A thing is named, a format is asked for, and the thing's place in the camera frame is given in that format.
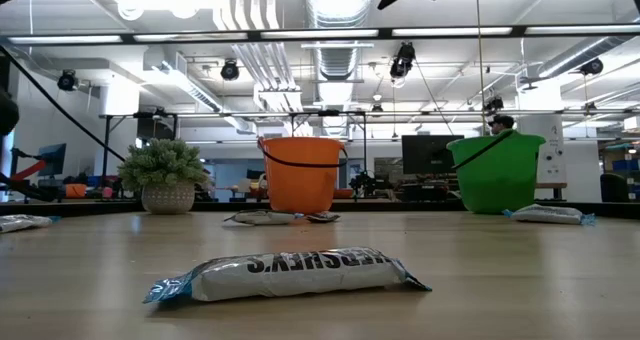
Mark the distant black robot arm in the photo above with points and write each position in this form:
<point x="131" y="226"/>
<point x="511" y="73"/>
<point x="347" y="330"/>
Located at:
<point x="367" y="184"/>

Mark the black ceiling spotlight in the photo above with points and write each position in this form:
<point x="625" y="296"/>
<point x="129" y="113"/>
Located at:
<point x="592" y="66"/>
<point x="402" y="60"/>
<point x="494" y="104"/>
<point x="67" y="81"/>
<point x="230" y="71"/>

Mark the orange plastic bucket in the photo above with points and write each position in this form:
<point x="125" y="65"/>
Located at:
<point x="300" y="180"/>

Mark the small orange bin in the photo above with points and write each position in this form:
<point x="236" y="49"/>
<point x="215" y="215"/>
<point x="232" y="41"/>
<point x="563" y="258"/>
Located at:
<point x="75" y="191"/>

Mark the black aluminium rig frame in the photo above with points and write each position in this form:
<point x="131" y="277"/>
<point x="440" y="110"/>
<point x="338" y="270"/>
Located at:
<point x="400" y="206"/>

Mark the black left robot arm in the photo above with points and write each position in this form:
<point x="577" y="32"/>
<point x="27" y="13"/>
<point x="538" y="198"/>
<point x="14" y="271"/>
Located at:
<point x="7" y="112"/>

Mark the distant black rig frame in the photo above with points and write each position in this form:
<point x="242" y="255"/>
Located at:
<point x="106" y="165"/>

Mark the black computer monitor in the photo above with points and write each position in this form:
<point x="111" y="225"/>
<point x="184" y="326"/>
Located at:
<point x="430" y="155"/>

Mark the blue white candy bar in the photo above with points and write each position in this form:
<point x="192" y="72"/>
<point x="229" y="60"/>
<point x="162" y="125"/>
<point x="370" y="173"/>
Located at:
<point x="547" y="214"/>
<point x="22" y="222"/>
<point x="287" y="275"/>
<point x="262" y="217"/>

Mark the person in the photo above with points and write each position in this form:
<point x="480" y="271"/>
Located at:
<point x="500" y="122"/>

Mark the green plastic bucket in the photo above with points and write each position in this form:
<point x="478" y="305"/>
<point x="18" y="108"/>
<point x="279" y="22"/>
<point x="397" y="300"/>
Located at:
<point x="497" y="180"/>

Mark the small brown candy bar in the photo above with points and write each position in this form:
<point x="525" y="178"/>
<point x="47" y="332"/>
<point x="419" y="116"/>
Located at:
<point x="323" y="217"/>

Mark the small artificial green plant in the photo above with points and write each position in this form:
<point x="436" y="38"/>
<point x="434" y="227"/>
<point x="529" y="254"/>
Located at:
<point x="162" y="170"/>

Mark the blue screen monitor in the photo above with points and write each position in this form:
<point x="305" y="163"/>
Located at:
<point x="52" y="160"/>

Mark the black office chair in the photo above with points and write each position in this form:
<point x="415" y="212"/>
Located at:
<point x="614" y="187"/>

